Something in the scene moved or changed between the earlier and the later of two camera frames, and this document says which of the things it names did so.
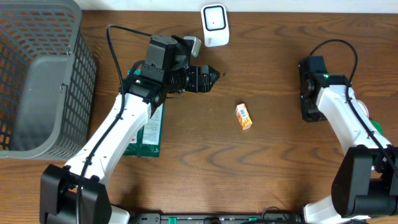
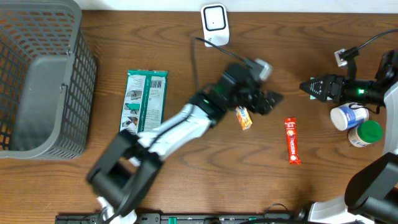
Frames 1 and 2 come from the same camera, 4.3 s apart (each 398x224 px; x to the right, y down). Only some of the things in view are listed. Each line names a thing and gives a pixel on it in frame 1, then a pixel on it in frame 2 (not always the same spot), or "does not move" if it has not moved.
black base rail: [217, 218] does not move
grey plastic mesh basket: [48, 79] does not move
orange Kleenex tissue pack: [244, 116] does not move
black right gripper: [308, 115] to [329, 81]
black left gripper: [199, 84] to [267, 104]
